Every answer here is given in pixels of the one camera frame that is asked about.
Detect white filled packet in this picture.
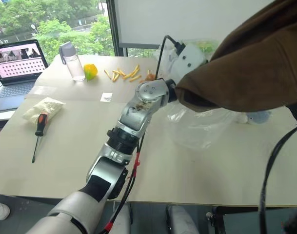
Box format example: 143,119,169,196
22,97,66,128

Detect grey rounded leg cover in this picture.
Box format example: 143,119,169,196
113,204,132,234
166,204,200,234

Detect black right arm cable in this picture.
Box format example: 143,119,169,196
258,123,297,234

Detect white board panel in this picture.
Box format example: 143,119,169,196
113,0,277,49

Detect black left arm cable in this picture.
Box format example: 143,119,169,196
99,35,185,234

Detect clear plastic bag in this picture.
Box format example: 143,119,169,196
166,101,239,150

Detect brown fried chicken toy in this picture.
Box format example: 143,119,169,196
139,71,157,84

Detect small white printed card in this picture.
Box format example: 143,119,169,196
99,92,113,102

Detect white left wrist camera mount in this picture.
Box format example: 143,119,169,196
171,43,208,83

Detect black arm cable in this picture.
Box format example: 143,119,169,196
99,35,185,234
258,123,297,234

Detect open laptop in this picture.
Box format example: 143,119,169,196
0,39,49,113

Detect yellow green toy pepper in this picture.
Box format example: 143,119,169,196
83,63,99,81

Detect dark window pillar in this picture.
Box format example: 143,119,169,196
106,0,126,57

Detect blue grey whale plush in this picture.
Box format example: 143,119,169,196
237,110,273,125

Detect orange black handled screwdriver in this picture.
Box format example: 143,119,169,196
31,113,49,164

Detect plastic bag of green items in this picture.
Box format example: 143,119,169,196
151,39,220,79

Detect clear bottle with grey lid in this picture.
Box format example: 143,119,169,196
58,41,86,82

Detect brown cap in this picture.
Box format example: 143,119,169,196
173,0,297,113

